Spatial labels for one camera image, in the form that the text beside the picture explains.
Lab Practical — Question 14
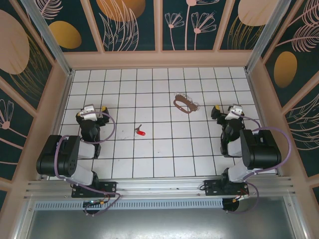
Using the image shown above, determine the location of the key with red cover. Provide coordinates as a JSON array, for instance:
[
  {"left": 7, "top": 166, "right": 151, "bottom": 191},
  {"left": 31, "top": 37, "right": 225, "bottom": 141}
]
[{"left": 134, "top": 124, "right": 148, "bottom": 137}]

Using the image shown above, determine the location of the grey metal sheet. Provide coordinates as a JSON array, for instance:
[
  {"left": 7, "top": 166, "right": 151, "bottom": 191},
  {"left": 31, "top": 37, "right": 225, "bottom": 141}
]
[{"left": 13, "top": 196, "right": 309, "bottom": 239}]

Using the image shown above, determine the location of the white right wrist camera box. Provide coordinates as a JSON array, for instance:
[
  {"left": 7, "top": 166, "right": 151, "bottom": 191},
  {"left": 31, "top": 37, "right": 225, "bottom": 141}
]
[{"left": 228, "top": 104, "right": 244, "bottom": 120}]

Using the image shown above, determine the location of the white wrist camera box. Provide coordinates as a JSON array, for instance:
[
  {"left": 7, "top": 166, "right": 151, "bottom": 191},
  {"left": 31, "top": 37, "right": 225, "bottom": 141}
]
[
  {"left": 228, "top": 104, "right": 244, "bottom": 120},
  {"left": 78, "top": 104, "right": 104, "bottom": 121}
]

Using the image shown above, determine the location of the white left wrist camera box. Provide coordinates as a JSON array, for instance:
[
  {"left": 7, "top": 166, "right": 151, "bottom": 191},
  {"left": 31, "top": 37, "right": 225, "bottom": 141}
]
[{"left": 78, "top": 104, "right": 104, "bottom": 121}]

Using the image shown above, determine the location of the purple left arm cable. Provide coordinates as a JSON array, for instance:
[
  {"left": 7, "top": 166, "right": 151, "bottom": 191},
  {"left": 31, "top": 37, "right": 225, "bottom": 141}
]
[{"left": 54, "top": 111, "right": 123, "bottom": 217}]

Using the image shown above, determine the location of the connector with red wires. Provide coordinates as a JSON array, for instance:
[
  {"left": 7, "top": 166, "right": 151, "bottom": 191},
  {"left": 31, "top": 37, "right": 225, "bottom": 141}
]
[
  {"left": 83, "top": 194, "right": 112, "bottom": 208},
  {"left": 233, "top": 189, "right": 250, "bottom": 203}
]

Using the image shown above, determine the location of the aluminium frame post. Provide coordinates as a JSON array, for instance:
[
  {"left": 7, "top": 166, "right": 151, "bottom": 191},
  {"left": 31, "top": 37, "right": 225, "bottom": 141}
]
[
  {"left": 20, "top": 0, "right": 76, "bottom": 76},
  {"left": 244, "top": 0, "right": 293, "bottom": 73}
]

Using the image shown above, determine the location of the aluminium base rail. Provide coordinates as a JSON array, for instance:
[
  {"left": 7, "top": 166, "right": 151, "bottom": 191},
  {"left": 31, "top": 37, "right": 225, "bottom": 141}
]
[{"left": 24, "top": 176, "right": 298, "bottom": 200}]

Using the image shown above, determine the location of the slotted grey cable duct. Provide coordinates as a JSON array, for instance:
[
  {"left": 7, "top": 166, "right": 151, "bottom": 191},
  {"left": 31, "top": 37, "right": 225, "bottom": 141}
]
[{"left": 33, "top": 198, "right": 224, "bottom": 211}]

